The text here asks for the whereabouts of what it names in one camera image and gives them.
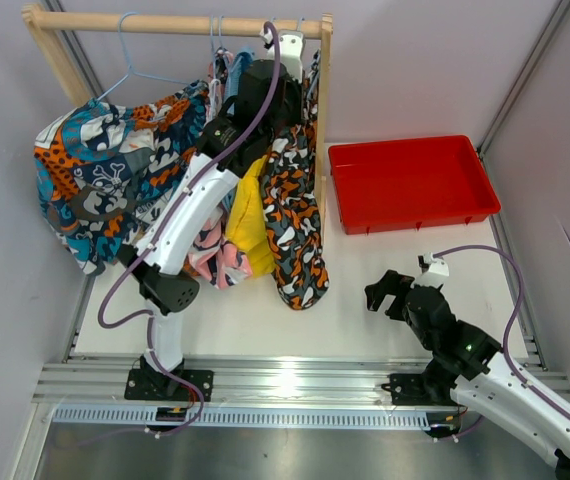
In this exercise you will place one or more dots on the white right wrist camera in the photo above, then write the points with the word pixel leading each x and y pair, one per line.
pixel 434 271

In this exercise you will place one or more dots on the wooden clothes rack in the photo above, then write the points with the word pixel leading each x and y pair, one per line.
pixel 46 28

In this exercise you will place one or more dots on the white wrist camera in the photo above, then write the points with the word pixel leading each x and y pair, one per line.
pixel 434 271
pixel 286 47

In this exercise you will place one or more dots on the pink white patterned shorts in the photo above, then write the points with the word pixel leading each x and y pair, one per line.
pixel 214 257

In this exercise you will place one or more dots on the blue orange patchwork shorts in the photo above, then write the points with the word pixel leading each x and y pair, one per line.
pixel 105 172

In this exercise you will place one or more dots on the light blue shorts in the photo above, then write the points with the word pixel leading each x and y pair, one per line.
pixel 242 61

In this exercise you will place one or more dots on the aluminium mounting rail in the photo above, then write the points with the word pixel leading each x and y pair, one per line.
pixel 241 381

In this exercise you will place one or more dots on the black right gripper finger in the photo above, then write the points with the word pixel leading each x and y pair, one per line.
pixel 393 280
pixel 375 295

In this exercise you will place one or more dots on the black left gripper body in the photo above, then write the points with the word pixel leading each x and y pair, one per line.
pixel 291 111

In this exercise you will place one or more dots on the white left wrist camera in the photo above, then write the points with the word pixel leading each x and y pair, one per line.
pixel 286 47

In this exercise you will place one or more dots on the yellow shorts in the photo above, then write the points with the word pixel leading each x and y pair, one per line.
pixel 246 225

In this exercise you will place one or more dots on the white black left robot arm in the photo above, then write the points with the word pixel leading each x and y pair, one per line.
pixel 269 96

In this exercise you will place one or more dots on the slotted cable duct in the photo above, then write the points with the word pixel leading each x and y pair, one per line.
pixel 377 419

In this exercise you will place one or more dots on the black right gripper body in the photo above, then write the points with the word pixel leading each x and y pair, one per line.
pixel 404 312

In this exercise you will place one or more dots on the orange black camo shorts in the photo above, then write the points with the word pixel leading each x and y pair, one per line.
pixel 291 212

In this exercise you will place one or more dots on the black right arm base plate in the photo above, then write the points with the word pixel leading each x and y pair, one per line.
pixel 409 389

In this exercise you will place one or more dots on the red plastic bin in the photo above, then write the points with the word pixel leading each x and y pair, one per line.
pixel 410 184

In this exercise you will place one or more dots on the white wire hanger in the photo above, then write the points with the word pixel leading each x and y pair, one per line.
pixel 215 89

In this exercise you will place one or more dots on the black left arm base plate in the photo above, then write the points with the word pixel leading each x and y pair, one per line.
pixel 146 384

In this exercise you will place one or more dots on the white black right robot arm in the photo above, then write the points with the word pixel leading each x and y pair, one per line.
pixel 469 368

